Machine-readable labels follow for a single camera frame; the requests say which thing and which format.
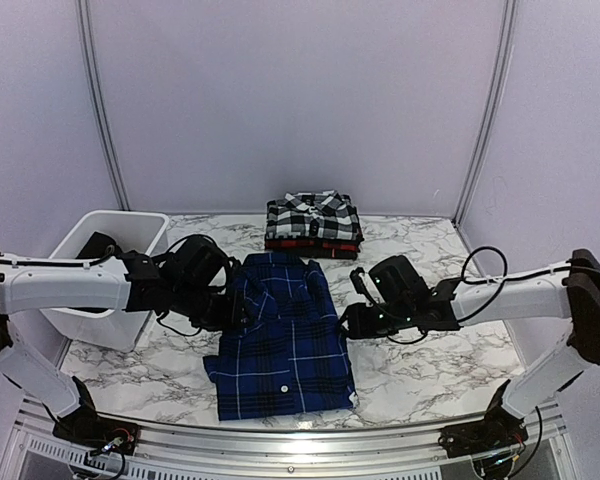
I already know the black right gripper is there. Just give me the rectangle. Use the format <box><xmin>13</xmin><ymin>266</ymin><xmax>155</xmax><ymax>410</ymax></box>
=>
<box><xmin>334</xmin><ymin>300</ymin><xmax>414</xmax><ymax>341</ymax></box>

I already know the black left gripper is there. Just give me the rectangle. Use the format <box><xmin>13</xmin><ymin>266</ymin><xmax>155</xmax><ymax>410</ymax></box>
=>
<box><xmin>171</xmin><ymin>281</ymin><xmax>255</xmax><ymax>331</ymax></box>

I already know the blue plaid long sleeve shirt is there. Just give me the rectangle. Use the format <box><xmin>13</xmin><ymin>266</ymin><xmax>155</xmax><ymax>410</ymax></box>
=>
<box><xmin>203</xmin><ymin>252</ymin><xmax>357</xmax><ymax>421</ymax></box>

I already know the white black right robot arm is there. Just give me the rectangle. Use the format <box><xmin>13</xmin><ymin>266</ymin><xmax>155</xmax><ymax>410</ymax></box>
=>
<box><xmin>339</xmin><ymin>249</ymin><xmax>600</xmax><ymax>458</ymax></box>

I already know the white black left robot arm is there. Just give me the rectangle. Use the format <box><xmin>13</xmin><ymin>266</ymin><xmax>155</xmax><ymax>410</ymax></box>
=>
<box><xmin>0</xmin><ymin>235</ymin><xmax>240</xmax><ymax>453</ymax></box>

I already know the red black folded shirt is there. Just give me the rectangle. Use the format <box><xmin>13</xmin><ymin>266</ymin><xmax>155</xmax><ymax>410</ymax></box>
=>
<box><xmin>264</xmin><ymin>236</ymin><xmax>364</xmax><ymax>260</ymax></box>

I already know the white plastic bin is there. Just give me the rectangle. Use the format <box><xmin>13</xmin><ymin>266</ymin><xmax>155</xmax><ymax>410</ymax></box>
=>
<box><xmin>41</xmin><ymin>210</ymin><xmax>169</xmax><ymax>352</ymax></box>

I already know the black white checked folded shirt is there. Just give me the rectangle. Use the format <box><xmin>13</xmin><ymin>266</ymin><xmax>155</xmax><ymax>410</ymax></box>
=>
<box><xmin>265</xmin><ymin>190</ymin><xmax>363</xmax><ymax>242</ymax></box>

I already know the black garment in bin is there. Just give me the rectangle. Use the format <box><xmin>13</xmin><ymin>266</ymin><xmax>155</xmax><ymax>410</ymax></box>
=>
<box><xmin>76</xmin><ymin>232</ymin><xmax>122</xmax><ymax>259</ymax></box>

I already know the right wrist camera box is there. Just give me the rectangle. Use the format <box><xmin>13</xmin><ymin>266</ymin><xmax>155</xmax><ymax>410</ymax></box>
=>
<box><xmin>349</xmin><ymin>255</ymin><xmax>430</xmax><ymax>309</ymax></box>

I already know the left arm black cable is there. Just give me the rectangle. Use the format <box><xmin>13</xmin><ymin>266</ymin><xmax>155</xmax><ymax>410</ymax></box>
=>
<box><xmin>154</xmin><ymin>234</ymin><xmax>206</xmax><ymax>261</ymax></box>

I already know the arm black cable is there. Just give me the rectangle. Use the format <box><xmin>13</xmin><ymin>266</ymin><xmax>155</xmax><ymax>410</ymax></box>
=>
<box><xmin>154</xmin><ymin>234</ymin><xmax>206</xmax><ymax>261</ymax></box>
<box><xmin>459</xmin><ymin>244</ymin><xmax>509</xmax><ymax>291</ymax></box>

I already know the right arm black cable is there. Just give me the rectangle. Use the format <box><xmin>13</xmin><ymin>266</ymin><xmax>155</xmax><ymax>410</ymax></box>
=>
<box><xmin>459</xmin><ymin>244</ymin><xmax>509</xmax><ymax>291</ymax></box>

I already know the aluminium front rail frame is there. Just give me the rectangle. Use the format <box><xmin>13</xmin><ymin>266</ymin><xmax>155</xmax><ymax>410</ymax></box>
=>
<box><xmin>0</xmin><ymin>399</ymin><xmax>580</xmax><ymax>479</ymax></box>

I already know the right aluminium wall post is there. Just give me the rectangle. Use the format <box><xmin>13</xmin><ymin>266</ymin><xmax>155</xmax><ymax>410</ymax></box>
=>
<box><xmin>452</xmin><ymin>0</ymin><xmax>519</xmax><ymax>228</ymax></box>

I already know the aluminium wall post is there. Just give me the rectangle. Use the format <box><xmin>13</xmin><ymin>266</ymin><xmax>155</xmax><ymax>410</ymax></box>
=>
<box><xmin>452</xmin><ymin>0</ymin><xmax>519</xmax><ymax>228</ymax></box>
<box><xmin>74</xmin><ymin>0</ymin><xmax>131</xmax><ymax>211</ymax></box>

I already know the left aluminium wall post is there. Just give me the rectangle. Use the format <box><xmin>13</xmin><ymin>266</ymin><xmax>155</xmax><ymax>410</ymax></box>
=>
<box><xmin>74</xmin><ymin>0</ymin><xmax>131</xmax><ymax>211</ymax></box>

